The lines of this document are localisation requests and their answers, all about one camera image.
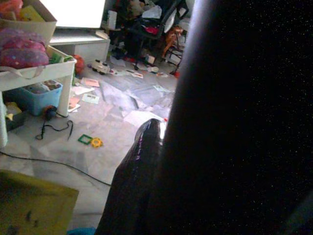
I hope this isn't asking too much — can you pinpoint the thin black cord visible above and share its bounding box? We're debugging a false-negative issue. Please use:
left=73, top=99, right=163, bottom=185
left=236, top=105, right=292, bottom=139
left=35, top=119, right=74, bottom=141

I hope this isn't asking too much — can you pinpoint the yellow board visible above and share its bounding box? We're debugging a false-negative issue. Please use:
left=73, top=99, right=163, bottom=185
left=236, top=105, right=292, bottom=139
left=0, top=169, right=80, bottom=235

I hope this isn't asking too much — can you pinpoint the light blue paper sheet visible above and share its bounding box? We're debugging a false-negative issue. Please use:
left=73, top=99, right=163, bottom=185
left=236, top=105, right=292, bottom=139
left=153, top=84, right=172, bottom=94

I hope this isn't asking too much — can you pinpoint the yellow gear toy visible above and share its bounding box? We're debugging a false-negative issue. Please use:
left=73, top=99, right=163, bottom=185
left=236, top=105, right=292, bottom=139
left=90, top=137, right=104, bottom=149

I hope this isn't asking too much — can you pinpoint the pink spotted soft bag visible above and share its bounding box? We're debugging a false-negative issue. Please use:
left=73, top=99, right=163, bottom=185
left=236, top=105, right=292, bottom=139
left=0, top=27, right=50, bottom=70

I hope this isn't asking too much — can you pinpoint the black office chair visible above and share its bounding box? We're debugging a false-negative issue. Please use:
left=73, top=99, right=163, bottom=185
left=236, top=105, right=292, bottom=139
left=123, top=0, right=190, bottom=71

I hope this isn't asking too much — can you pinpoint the black orange round toy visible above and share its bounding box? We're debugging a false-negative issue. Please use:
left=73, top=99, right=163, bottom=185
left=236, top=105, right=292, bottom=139
left=43, top=105, right=58, bottom=121

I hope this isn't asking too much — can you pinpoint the orange toy figure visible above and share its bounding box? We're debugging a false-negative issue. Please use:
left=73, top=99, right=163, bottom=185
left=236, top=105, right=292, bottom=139
left=162, top=25, right=184, bottom=58

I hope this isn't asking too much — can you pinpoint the blue plastic storage bin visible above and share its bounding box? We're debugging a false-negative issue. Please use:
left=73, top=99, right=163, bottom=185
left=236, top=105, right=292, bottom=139
left=5, top=80, right=64, bottom=117

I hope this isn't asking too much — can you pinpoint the green square frame toy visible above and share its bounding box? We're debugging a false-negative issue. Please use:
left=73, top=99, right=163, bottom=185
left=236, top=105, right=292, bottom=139
left=78, top=134, right=94, bottom=146

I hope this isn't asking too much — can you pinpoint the white toy car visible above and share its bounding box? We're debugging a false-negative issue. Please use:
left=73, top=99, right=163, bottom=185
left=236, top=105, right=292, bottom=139
left=89, top=58, right=111, bottom=75

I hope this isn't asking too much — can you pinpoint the pink paper sheet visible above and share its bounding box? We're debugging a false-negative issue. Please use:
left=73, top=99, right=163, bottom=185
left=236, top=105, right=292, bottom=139
left=80, top=77, right=101, bottom=88

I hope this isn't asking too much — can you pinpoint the white low cabinet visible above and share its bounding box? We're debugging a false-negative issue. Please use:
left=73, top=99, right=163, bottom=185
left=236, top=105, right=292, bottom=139
left=49, top=29, right=111, bottom=65

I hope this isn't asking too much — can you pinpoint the large white paper sheet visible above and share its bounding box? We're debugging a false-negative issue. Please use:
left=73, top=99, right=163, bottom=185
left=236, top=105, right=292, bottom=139
left=123, top=110, right=170, bottom=127

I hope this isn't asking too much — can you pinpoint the red ball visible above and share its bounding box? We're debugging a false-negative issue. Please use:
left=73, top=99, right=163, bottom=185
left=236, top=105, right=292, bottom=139
left=72, top=54, right=85, bottom=76

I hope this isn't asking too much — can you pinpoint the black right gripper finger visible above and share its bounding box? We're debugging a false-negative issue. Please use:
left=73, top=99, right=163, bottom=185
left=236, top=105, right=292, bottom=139
left=94, top=118, right=164, bottom=235

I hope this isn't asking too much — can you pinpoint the orange paper sheet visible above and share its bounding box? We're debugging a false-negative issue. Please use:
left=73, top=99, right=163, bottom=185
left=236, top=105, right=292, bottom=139
left=67, top=97, right=81, bottom=110

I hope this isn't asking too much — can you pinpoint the white small plastic table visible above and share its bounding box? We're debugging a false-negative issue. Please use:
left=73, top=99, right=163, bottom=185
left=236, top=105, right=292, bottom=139
left=0, top=45, right=78, bottom=149

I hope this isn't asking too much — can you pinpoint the bright white screen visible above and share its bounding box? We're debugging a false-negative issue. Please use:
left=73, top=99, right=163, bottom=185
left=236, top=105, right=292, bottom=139
left=40, top=0, right=106, bottom=29

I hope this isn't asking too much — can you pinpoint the blue cloth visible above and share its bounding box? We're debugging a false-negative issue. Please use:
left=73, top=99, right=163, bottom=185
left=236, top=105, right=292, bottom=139
left=67, top=227, right=96, bottom=235

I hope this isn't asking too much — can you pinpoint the long black floor cable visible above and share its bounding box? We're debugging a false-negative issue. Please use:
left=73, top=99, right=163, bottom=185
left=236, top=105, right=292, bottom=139
left=0, top=151, right=112, bottom=186

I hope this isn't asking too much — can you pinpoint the dark broom handle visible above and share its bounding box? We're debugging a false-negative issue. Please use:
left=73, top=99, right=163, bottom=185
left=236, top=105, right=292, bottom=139
left=145, top=0, right=313, bottom=235

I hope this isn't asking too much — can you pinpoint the pale green card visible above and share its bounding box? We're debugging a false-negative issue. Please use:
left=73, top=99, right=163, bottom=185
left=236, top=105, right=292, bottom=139
left=81, top=94, right=100, bottom=105

